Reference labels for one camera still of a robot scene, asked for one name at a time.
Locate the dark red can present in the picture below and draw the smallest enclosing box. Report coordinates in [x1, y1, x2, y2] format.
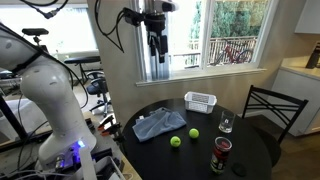
[210, 136, 233, 175]

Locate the black metal chair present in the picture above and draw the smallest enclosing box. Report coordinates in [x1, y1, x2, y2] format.
[241, 84, 310, 168]

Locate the black office chair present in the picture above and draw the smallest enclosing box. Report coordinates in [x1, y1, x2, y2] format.
[85, 70, 114, 118]

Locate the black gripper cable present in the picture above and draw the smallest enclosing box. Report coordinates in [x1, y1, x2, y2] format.
[94, 0, 126, 54]

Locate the red bicycle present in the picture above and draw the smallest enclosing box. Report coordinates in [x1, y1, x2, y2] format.
[213, 38, 255, 66]

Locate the white upper wall cabinet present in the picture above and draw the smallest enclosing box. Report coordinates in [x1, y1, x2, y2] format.
[294, 0, 320, 35]

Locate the blue cloth towel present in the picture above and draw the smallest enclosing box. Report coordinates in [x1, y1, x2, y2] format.
[132, 106, 188, 143]

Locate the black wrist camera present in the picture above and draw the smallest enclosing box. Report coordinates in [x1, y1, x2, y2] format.
[123, 7, 145, 28]

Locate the black bottle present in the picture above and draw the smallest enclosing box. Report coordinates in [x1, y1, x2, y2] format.
[305, 42, 320, 70]

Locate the black round can lid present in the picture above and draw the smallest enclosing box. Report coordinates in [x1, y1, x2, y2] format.
[231, 162, 248, 178]

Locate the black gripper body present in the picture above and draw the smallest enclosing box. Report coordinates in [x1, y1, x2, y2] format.
[143, 11, 168, 38]

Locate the black camera on stand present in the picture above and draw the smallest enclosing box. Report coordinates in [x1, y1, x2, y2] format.
[21, 27, 50, 46]

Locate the white kitchen counter cabinet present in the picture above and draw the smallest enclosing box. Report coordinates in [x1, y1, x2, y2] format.
[266, 56, 320, 137]

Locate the green tennis ball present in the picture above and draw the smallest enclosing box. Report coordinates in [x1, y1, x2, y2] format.
[169, 135, 182, 148]
[188, 128, 200, 140]
[211, 159, 225, 175]

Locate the black hanging cable with plug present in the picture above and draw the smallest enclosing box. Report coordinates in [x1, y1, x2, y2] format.
[19, 0, 70, 20]

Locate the green tennis ball inside can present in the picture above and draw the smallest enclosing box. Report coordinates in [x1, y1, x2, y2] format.
[211, 159, 225, 175]

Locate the white plastic basket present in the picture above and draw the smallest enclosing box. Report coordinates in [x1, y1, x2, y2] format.
[183, 91, 218, 115]

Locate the orange handled black clamp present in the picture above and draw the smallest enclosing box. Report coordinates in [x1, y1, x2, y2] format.
[97, 113, 116, 132]
[101, 122, 126, 143]

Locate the clear drinking glass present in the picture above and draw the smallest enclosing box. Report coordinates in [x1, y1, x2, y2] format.
[218, 109, 236, 134]

